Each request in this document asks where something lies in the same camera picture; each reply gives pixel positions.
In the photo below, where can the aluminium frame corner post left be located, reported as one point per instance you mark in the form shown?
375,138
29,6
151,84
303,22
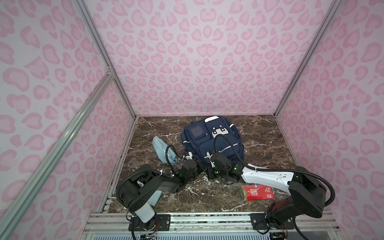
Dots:
90,25

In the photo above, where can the navy blue student backpack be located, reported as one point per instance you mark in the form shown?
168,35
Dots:
211,134

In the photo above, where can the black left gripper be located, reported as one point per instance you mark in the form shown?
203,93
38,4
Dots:
200,170

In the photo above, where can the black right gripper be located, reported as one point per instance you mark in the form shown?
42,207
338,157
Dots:
209,174

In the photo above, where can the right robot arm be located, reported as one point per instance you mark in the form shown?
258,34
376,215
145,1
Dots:
307,193

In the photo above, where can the aluminium diagonal frame bar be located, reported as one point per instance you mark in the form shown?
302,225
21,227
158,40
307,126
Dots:
20,205

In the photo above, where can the grey calculator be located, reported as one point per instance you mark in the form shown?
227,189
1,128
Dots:
153,200

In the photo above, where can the teal water bottle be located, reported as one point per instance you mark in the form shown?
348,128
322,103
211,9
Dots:
160,148

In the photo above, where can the aluminium frame corner post right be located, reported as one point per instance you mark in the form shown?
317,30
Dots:
331,14

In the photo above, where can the aluminium frame corner post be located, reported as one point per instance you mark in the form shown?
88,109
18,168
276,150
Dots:
331,14
90,25

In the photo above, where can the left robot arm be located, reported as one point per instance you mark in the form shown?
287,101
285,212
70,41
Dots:
135,191

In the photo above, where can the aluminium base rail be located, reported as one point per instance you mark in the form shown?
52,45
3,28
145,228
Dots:
211,226

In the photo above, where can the red card box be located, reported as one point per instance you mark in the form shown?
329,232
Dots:
257,192

